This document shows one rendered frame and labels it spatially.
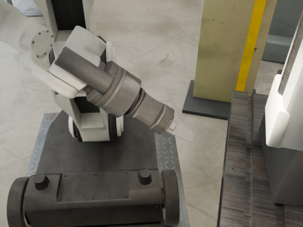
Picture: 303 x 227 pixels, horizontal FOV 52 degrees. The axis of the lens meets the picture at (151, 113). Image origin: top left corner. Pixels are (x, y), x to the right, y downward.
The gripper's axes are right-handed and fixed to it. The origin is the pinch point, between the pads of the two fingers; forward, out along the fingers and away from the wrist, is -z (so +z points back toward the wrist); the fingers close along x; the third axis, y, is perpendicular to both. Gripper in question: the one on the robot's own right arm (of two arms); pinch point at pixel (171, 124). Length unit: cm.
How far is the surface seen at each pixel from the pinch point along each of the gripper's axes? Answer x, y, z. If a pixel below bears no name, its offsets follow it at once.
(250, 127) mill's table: -9.3, 11.1, -25.1
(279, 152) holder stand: 10.5, 6.7, -18.6
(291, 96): 45.0, 3.9, 16.4
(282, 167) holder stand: 13.4, 4.2, -18.4
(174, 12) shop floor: -292, 121, -68
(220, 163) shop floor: -100, -2, -91
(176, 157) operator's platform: -66, -10, -43
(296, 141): 44.2, 2.3, 13.6
